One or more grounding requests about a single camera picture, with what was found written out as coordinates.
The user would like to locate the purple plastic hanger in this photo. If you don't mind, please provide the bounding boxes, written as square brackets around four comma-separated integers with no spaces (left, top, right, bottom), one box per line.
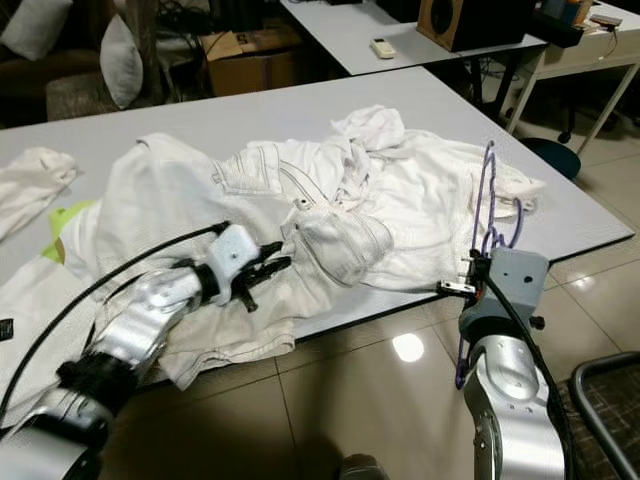
[453,140,527,393]

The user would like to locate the white denim garment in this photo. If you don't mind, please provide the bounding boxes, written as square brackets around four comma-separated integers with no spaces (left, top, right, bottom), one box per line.
[95,135,396,391]

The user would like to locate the dark blue round stool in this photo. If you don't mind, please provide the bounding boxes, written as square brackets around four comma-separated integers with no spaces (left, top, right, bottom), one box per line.
[520,138,583,183]

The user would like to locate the cream garment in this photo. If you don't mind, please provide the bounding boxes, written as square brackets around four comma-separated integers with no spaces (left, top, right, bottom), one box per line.
[0,148,79,241]

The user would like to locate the white garment with green print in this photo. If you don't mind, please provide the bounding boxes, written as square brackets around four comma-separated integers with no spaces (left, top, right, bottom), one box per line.
[43,200,96,263]

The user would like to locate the black woven chair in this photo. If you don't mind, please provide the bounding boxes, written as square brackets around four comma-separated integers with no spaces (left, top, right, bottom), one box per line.
[565,352,640,480]

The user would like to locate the brown cardboard box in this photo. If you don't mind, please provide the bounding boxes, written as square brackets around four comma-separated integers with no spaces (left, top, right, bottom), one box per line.
[198,28,303,98]

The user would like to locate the dark brown sofa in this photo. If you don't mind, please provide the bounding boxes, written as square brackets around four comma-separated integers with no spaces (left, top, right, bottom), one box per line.
[0,0,106,126]

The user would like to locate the white remote control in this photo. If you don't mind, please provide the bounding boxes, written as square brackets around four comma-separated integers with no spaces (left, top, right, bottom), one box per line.
[368,37,399,59]

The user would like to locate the white table black legs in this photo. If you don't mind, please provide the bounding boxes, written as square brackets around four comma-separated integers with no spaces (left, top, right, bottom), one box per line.
[280,0,551,126]

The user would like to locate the grey pillow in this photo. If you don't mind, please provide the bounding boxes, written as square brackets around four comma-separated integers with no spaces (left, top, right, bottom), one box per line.
[100,15,144,109]
[0,0,73,61]

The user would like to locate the wooden speaker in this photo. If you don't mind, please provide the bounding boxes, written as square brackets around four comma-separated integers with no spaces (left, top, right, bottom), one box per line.
[417,0,548,53]

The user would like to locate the black box device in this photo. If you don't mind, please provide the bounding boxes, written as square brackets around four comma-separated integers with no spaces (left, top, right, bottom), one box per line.
[530,5,593,49]

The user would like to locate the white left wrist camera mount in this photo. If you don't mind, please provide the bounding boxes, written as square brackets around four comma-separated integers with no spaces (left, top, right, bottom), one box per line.
[205,224,263,286]

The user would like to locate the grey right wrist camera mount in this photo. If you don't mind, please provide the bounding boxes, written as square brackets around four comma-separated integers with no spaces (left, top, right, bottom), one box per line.
[460,248,551,341]

